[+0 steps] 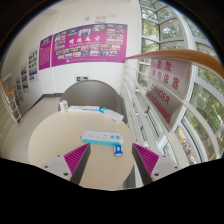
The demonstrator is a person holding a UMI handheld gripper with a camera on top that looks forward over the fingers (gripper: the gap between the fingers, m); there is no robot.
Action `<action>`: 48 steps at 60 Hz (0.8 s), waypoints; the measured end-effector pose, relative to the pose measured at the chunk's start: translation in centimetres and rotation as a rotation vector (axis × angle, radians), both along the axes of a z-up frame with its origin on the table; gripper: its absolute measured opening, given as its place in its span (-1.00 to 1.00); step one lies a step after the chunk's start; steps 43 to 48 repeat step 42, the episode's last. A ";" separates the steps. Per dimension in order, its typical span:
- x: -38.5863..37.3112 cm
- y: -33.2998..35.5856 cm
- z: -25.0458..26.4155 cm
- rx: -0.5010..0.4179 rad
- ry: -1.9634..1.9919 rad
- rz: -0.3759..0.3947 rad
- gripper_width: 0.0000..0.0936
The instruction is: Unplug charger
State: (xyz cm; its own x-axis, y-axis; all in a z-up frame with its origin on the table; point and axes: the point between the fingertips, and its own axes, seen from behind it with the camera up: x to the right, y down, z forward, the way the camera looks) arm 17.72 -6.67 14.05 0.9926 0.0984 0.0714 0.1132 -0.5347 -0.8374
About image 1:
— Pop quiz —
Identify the small white upright box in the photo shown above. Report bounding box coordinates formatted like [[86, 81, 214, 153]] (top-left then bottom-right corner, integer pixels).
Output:
[[59, 99, 70, 114]]

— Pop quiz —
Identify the grey round armchair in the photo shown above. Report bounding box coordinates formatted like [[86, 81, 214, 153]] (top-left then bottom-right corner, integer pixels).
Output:
[[58, 79, 125, 115]]

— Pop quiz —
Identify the white and teal box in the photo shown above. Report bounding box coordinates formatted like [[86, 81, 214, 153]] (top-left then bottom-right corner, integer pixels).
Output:
[[99, 106, 125, 124]]

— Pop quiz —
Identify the white stair railing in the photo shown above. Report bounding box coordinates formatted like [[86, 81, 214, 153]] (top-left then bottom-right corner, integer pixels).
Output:
[[0, 74, 23, 124]]

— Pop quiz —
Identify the white framed window wall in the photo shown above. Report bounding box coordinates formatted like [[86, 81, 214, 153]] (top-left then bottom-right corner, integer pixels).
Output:
[[138, 0, 224, 164]]

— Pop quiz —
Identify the large magenta wall poster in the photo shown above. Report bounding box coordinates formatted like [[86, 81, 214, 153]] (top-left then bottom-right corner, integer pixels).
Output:
[[50, 22, 129, 68]]

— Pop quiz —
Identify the green exit sign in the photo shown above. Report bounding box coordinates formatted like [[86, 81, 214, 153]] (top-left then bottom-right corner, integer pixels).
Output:
[[76, 75, 89, 83]]

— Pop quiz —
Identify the photo display board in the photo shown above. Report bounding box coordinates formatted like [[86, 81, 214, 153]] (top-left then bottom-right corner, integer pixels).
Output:
[[28, 46, 40, 84], [19, 63, 30, 93]]

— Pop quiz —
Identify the silver sign with red letters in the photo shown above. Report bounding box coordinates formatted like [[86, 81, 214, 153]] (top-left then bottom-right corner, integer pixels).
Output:
[[145, 81, 184, 131]]

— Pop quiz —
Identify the white and teal power strip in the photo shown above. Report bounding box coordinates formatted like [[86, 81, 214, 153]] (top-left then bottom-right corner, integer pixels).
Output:
[[79, 129, 125, 147]]

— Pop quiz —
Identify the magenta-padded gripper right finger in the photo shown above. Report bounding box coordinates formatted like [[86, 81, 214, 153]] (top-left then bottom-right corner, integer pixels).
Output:
[[131, 142, 181, 186]]

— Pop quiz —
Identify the silver sign with red characters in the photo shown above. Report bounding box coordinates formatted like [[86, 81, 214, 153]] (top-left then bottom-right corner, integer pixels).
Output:
[[148, 58, 193, 101]]

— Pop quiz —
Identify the narrow magenta wall poster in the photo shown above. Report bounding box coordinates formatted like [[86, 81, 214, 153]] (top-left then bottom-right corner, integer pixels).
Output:
[[38, 34, 54, 71]]

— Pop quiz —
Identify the blue and white charger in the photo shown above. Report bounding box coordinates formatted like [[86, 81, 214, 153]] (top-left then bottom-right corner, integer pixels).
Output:
[[113, 143, 125, 158]]

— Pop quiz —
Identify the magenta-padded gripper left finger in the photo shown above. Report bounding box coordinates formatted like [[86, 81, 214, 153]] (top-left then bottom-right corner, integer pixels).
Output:
[[41, 142, 92, 185]]

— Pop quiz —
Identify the white railing with wooden handrail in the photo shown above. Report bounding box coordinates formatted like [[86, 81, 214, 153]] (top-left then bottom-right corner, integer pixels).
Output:
[[121, 48, 224, 188]]

